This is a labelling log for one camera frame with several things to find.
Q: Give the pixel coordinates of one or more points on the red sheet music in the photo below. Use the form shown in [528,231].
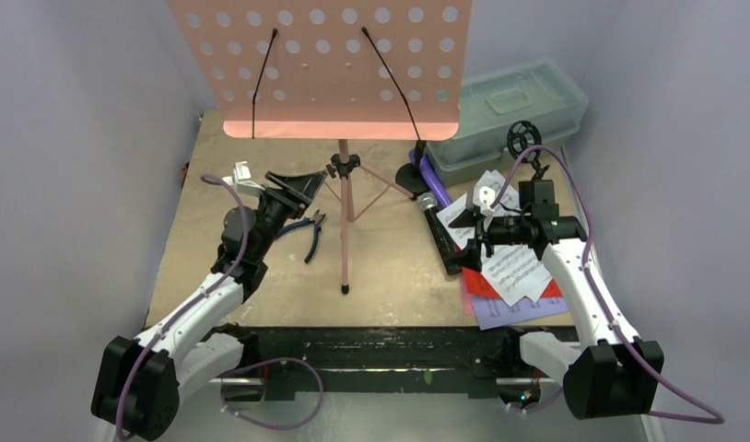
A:
[477,285]

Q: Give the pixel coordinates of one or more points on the black tripod mic stand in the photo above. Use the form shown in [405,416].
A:
[522,135]

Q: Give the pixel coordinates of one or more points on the black round-base mic stand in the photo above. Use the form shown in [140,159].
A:
[408,176]

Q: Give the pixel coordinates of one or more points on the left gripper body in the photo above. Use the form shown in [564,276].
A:
[275,208]

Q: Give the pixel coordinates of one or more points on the blue sheet music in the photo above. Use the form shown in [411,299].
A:
[492,313]

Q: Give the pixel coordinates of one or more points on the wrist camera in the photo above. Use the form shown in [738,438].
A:
[240,179]
[481,200]

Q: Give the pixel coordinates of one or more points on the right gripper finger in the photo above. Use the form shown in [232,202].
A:
[469,218]
[470,256]

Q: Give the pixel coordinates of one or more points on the pink music stand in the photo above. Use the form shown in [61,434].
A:
[332,70]

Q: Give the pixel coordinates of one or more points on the purple microphone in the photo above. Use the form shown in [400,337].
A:
[434,183]

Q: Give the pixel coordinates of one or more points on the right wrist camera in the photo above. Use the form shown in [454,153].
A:
[481,200]

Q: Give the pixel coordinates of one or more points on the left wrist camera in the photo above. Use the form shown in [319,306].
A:
[240,179]

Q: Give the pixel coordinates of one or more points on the translucent plastic storage box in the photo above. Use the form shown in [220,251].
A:
[540,92]

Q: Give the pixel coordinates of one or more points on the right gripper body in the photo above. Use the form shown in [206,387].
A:
[484,230]

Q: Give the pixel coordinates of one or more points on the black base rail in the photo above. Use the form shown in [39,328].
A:
[390,360]

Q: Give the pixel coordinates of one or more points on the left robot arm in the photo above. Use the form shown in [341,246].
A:
[192,305]

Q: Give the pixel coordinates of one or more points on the silver condenser microphone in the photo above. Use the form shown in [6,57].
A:
[429,205]

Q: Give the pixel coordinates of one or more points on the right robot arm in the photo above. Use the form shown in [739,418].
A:
[588,305]

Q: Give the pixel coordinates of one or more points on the white sheet music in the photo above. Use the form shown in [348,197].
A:
[459,236]
[513,271]

